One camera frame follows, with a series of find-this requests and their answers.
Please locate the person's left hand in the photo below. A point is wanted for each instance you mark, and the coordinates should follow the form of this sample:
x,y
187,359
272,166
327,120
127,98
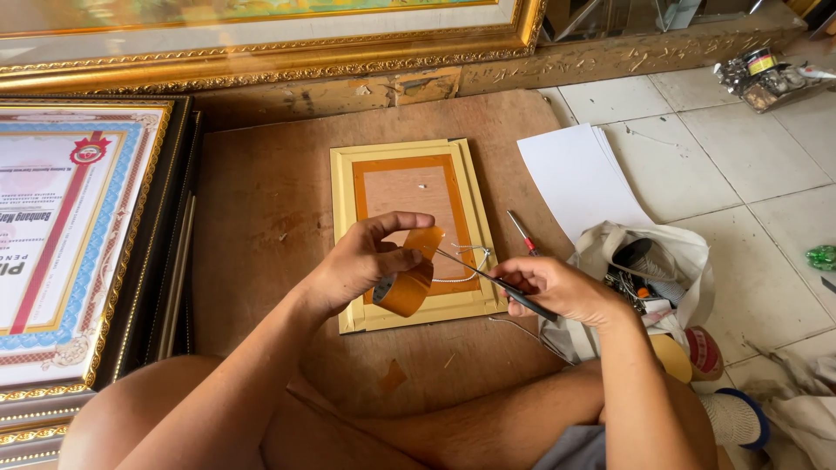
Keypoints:
x,y
349,261

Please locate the person's right hand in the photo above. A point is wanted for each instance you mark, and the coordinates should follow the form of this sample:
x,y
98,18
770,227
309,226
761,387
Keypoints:
x,y
575,294

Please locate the brown packing tape roll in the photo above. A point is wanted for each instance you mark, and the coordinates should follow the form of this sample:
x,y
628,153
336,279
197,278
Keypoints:
x,y
408,290

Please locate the black scissors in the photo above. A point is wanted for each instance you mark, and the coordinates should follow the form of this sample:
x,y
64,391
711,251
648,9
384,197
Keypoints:
x,y
477,273

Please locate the black spool of thread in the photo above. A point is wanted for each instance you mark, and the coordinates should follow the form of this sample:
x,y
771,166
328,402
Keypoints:
x,y
650,264

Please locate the brown plywood work board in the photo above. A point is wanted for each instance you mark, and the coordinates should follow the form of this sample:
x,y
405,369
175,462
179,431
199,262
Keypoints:
x,y
261,215

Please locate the white cloth tool bag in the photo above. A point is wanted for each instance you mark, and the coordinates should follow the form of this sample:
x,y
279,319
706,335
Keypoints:
x,y
686,261

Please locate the yellow round disc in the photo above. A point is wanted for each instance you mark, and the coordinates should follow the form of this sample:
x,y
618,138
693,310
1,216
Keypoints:
x,y
673,358

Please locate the stack of white paper sheets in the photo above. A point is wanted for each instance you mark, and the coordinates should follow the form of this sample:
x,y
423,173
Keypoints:
x,y
575,176

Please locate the torn brown tape scrap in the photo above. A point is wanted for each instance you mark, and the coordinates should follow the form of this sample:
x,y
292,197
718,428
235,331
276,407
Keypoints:
x,y
393,377

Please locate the red white tape roll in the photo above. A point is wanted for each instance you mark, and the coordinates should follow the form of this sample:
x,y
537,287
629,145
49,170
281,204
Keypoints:
x,y
704,354

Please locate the grey shorts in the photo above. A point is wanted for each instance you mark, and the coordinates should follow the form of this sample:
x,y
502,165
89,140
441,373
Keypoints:
x,y
575,450

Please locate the person's legs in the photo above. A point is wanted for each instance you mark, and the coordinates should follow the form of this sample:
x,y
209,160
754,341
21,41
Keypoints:
x,y
457,418

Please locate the thin wooden strips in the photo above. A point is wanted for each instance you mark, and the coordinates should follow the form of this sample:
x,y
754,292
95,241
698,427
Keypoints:
x,y
176,274

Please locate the white thread cone blue rim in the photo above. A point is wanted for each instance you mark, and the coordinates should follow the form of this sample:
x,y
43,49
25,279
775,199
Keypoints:
x,y
731,418

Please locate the large gold framed painting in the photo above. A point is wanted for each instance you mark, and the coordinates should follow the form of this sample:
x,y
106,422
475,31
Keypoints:
x,y
261,52

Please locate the worn wooden beam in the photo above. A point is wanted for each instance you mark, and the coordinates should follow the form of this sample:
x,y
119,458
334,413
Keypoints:
x,y
588,62

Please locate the green crumpled plastic wrapper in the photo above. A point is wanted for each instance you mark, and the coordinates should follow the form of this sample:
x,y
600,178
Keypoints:
x,y
821,258

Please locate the crumpled white cloth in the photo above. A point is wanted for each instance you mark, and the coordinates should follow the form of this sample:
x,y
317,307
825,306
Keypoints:
x,y
803,405

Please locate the tray of metal hardware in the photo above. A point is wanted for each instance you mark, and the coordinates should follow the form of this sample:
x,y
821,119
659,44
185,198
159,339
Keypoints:
x,y
764,78

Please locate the stack of ornate frames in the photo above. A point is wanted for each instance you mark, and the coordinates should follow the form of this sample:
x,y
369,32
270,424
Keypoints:
x,y
32,424

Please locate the small cream picture frame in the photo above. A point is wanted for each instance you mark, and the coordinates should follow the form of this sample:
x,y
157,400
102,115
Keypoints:
x,y
346,196

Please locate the framed certificate black gold frame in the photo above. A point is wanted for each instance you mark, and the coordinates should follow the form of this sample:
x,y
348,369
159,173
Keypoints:
x,y
72,248

